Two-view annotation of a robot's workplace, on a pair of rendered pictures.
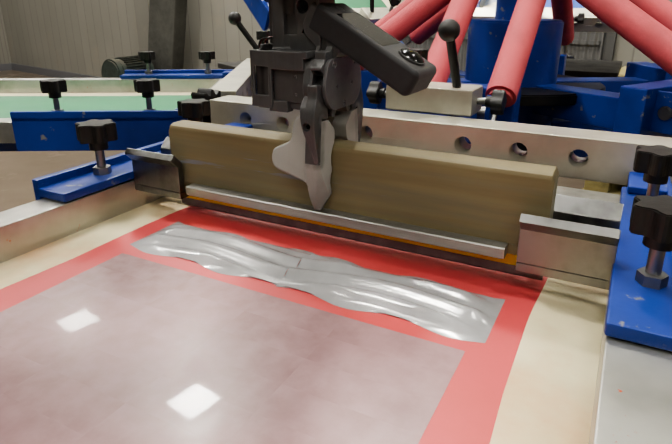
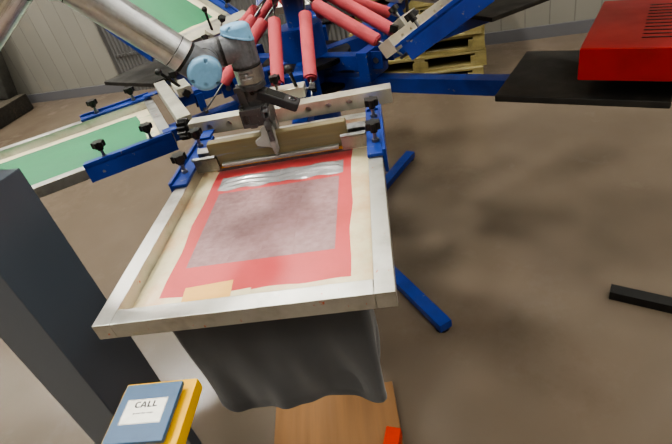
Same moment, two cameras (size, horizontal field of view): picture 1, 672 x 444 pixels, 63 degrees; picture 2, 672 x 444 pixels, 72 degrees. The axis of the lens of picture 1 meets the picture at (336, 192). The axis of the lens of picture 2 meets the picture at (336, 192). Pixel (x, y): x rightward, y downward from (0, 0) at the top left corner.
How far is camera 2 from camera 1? 0.83 m
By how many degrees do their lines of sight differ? 21
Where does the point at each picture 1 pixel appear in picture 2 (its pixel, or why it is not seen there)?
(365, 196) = (291, 144)
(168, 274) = (242, 192)
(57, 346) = (236, 218)
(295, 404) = (307, 201)
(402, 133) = (283, 112)
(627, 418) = (374, 171)
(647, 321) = (375, 151)
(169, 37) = not seen: outside the picture
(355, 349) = (312, 186)
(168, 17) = not seen: outside the picture
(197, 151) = (221, 150)
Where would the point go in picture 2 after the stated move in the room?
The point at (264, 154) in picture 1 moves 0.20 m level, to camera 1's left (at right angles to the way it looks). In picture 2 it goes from (250, 143) to (182, 169)
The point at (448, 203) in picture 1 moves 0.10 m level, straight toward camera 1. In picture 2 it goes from (318, 138) to (325, 152)
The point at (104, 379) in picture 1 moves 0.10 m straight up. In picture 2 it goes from (258, 217) to (246, 183)
